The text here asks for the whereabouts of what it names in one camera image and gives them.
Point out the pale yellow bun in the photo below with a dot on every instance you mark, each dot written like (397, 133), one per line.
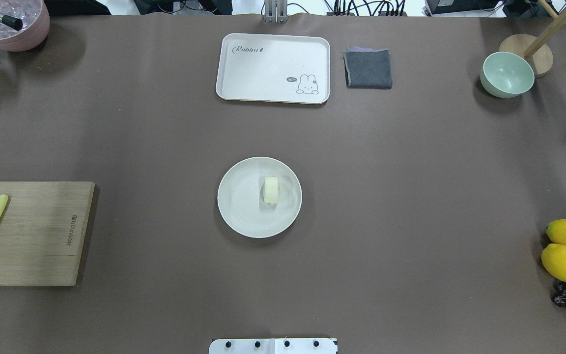
(271, 190)

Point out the cream round plate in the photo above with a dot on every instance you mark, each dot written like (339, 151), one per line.
(241, 200)

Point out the cream rabbit tray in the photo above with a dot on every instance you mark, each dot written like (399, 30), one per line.
(274, 68)

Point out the grey folded cloth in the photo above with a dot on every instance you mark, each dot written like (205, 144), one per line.
(368, 68)

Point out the green ceramic bowl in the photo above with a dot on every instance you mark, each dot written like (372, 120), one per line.
(506, 75)

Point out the bamboo cutting board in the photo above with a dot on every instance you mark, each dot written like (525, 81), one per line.
(42, 232)

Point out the wooden mug tree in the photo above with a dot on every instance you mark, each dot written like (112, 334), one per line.
(535, 49)

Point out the pink bowl of ice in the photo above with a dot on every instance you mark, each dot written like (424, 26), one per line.
(24, 24)

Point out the dark cherries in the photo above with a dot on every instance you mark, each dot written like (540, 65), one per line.
(559, 295)

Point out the aluminium frame post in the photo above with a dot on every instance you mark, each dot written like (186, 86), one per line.
(275, 11)

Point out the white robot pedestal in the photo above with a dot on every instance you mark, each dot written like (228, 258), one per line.
(274, 346)

